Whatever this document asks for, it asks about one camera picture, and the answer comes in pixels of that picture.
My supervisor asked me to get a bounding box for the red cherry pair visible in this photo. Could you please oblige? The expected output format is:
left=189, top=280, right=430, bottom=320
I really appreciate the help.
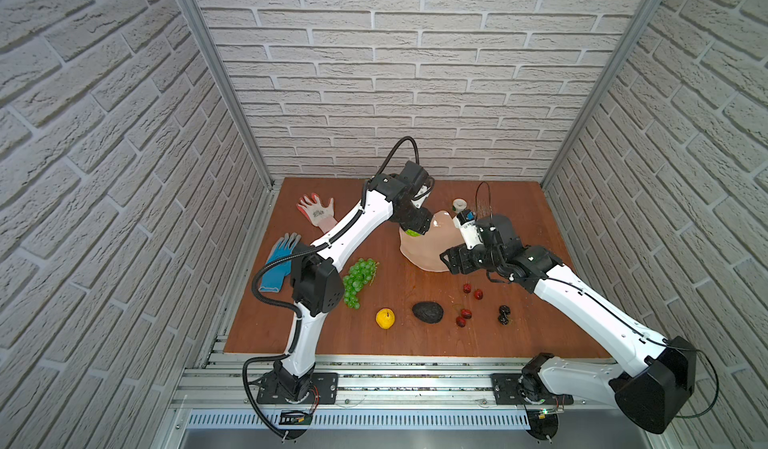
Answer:
left=462, top=283, right=484, bottom=300
left=455, top=309, right=473, bottom=328

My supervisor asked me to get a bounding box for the black cherry pair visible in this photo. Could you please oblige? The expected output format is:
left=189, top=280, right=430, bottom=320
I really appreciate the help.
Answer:
left=498, top=305, right=511, bottom=325

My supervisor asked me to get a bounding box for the dark fake avocado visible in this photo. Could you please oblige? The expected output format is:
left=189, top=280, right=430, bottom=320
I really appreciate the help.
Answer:
left=412, top=301, right=444, bottom=324

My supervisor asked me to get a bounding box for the green grape bunch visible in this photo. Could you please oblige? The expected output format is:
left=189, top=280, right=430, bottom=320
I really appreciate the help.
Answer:
left=342, top=259, right=379, bottom=309

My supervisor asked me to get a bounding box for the yellow fake pear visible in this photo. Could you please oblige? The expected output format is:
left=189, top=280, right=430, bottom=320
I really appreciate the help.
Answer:
left=375, top=308, right=396, bottom=330

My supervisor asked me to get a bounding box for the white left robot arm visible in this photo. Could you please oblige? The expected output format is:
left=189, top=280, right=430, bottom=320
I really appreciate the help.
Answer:
left=273, top=167, right=434, bottom=400

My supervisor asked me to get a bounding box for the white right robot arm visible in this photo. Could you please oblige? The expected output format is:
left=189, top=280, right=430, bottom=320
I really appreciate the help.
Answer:
left=440, top=235, right=697, bottom=434

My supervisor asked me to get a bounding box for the pink wavy fruit bowl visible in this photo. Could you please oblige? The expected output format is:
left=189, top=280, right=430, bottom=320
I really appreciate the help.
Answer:
left=399, top=211, right=465, bottom=273

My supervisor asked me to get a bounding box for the white tape roll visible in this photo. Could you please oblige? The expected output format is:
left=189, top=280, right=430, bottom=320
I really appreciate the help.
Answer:
left=452, top=198, right=468, bottom=213

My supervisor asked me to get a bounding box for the red white work glove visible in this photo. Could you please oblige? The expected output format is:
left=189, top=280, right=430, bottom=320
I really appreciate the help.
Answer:
left=296, top=193, right=338, bottom=234

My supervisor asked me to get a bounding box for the blue work glove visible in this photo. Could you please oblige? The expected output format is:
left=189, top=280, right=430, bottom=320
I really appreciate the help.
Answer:
left=258, top=232, right=303, bottom=295

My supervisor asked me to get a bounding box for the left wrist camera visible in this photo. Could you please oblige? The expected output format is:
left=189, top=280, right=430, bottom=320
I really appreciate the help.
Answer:
left=399, top=161, right=434, bottom=202

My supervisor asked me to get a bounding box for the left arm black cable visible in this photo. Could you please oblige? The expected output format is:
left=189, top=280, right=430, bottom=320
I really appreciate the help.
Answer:
left=241, top=136, right=421, bottom=441

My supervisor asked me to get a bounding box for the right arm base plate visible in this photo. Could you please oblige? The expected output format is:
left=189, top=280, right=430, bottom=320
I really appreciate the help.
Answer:
left=490, top=373, right=574, bottom=407

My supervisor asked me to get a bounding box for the aluminium rail frame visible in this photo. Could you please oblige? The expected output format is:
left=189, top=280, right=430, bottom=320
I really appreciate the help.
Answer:
left=151, top=339, right=616, bottom=448

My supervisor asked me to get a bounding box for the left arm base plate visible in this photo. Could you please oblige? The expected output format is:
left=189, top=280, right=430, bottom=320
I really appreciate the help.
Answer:
left=256, top=371, right=339, bottom=405

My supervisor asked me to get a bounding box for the silver corner frame post left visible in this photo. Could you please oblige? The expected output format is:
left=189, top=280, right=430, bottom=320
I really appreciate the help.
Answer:
left=177, top=0, right=275, bottom=190

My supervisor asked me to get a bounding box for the silver corner frame post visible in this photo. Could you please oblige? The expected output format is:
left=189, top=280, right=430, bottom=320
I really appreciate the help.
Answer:
left=540, top=0, right=663, bottom=190
left=177, top=0, right=275, bottom=190

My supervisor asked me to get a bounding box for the silver corner frame post right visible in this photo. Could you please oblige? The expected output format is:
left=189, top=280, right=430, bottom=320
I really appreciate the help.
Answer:
left=540, top=0, right=663, bottom=190

